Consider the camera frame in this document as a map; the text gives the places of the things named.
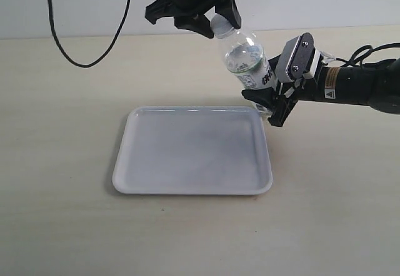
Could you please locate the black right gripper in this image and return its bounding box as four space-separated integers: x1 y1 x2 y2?
241 54 321 127

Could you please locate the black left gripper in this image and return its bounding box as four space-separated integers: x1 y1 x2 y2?
145 0 241 39

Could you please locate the white bottle cap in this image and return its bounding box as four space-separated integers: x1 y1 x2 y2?
210 14 235 39

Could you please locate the clear plastic drink bottle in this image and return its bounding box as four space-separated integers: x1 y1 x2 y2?
213 27 278 116

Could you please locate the white plastic tray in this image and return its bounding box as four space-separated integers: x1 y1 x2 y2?
112 106 273 195

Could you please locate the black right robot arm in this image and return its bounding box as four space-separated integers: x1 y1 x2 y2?
242 56 399 127

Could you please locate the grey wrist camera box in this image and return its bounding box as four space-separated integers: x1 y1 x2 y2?
274 32 323 83

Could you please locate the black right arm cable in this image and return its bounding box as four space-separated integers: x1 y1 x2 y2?
321 42 400 69

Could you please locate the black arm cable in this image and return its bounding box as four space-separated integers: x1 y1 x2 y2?
321 42 400 69
41 0 143 69

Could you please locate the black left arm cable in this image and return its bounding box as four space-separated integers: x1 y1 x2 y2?
41 0 143 69

